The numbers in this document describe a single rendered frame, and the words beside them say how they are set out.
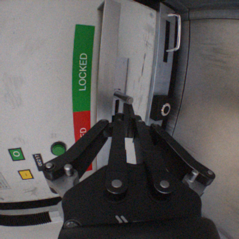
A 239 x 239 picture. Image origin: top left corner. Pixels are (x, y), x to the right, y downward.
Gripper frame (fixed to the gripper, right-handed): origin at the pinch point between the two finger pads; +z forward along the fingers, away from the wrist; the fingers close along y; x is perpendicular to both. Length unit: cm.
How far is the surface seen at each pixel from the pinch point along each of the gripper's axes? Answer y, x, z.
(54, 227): -17.9, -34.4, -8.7
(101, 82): -4.5, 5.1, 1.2
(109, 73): -3.4, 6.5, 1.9
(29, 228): -25.8, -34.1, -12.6
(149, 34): 3.8, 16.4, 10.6
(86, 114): -7.7, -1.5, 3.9
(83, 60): -8.2, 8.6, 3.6
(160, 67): 7.4, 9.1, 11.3
